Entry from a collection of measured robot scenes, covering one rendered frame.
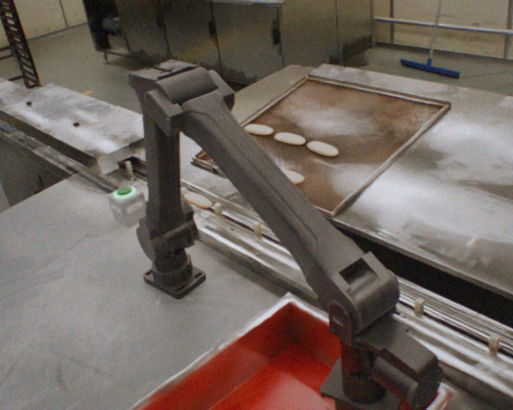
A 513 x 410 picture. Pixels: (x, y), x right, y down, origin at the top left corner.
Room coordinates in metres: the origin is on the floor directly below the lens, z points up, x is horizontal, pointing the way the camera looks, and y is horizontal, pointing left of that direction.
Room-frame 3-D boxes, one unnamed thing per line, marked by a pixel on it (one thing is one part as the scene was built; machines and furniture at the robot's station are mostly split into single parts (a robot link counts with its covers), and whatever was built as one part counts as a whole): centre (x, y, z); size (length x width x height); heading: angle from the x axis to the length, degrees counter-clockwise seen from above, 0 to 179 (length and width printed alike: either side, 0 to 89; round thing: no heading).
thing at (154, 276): (0.93, 0.19, 0.86); 0.12 x 0.09 x 0.08; 45
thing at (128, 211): (1.22, 0.32, 0.84); 0.08 x 0.08 x 0.11; 39
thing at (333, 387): (0.48, -0.11, 0.97); 0.10 x 0.07 x 0.07; 53
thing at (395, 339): (0.45, -0.13, 1.06); 0.11 x 0.09 x 0.12; 34
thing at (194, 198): (1.21, 0.14, 0.86); 0.10 x 0.04 x 0.01; 39
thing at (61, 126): (1.95, 0.75, 0.89); 1.25 x 0.18 x 0.09; 39
